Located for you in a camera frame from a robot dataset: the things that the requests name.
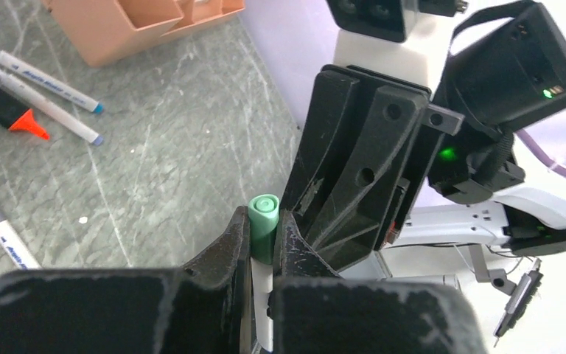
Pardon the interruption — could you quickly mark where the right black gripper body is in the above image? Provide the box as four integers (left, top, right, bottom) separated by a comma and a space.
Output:
380, 105, 464, 247

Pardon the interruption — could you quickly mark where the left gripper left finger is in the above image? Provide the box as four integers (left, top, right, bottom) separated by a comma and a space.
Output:
0, 206, 251, 353

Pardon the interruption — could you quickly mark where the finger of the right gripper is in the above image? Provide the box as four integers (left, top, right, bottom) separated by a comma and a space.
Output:
305, 86, 428, 271
282, 64, 360, 230

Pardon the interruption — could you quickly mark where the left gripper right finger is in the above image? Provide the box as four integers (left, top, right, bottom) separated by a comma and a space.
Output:
270, 211, 486, 353

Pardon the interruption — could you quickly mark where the green capped white marker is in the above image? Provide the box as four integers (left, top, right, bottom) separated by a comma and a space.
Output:
248, 194, 279, 353

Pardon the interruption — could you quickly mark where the red capped white marker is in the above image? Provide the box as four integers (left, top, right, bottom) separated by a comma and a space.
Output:
0, 69, 104, 146

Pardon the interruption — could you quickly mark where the black orange highlighter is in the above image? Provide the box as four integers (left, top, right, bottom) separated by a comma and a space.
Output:
0, 88, 50, 140

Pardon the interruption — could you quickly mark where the blue capped white marker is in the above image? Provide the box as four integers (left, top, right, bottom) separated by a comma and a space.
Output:
0, 50, 104, 114

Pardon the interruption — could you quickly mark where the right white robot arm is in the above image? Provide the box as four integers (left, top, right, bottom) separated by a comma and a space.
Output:
281, 1, 566, 270

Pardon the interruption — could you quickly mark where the orange plastic file organizer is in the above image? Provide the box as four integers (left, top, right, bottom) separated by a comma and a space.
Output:
42, 0, 245, 67

